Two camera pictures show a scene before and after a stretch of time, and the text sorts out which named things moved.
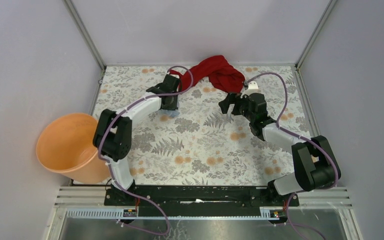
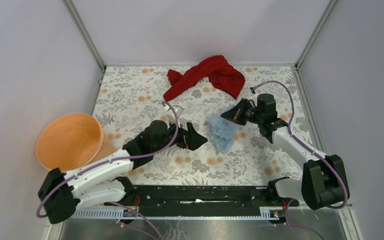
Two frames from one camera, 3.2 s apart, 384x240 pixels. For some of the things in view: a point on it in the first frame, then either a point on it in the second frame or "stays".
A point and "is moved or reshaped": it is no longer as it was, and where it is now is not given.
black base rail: [198, 201] stays
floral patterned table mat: [200, 143] stays
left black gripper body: [173, 104] to [170, 136]
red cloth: [219, 73] stays
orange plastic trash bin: [65, 148] stays
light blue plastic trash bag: [170, 113] is moved or reshaped
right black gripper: [230, 99] to [235, 114]
